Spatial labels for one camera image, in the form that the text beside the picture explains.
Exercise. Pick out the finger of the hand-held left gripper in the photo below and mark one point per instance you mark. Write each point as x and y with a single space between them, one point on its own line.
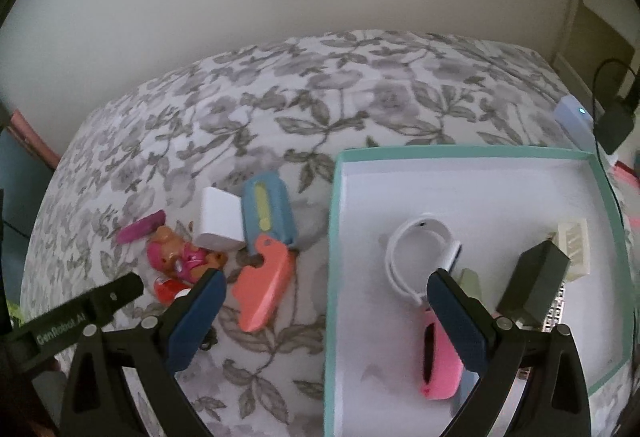
117 294

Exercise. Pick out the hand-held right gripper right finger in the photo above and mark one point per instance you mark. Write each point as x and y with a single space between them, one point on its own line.
457 317

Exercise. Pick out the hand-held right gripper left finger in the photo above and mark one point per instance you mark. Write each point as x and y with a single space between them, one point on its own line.
197 317

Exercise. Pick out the red glue stick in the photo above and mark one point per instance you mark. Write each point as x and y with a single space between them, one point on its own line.
167 288

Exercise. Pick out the pink smartwatch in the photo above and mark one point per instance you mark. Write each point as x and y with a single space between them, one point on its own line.
445 377

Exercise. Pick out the white smartwatch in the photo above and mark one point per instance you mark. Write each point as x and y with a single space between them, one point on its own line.
454 254

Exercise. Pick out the pink-haired doll figure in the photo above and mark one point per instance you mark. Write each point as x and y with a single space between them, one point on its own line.
170 252

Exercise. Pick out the magenta rectangular bar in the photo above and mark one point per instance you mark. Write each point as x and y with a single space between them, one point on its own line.
142 227

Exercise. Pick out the coral plastic folding tool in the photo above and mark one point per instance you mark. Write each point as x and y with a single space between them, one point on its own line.
265 287

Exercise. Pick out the black rectangular box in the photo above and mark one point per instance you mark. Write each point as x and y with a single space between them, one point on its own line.
535 282

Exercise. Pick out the black and white patterned box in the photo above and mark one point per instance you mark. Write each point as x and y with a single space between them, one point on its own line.
555 312

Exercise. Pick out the white charger block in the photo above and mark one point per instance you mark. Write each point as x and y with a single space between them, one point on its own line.
220 217

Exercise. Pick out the teal cardboard box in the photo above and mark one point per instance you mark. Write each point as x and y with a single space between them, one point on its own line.
500 197

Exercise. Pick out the blue case with yellow stripe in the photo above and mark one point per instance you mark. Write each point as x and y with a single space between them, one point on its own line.
277 212

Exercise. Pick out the white square frame box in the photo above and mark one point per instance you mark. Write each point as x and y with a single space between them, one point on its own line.
575 242

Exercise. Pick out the green object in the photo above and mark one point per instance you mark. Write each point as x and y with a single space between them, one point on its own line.
15 312

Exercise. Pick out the dark cabinet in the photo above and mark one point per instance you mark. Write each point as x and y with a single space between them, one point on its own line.
20 187

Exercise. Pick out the grey floral bedspread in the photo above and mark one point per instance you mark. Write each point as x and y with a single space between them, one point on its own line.
250 117

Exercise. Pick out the white device with light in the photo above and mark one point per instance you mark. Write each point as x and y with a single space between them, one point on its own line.
572 114

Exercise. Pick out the beige wooden furniture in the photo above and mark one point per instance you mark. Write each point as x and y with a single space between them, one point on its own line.
600 17

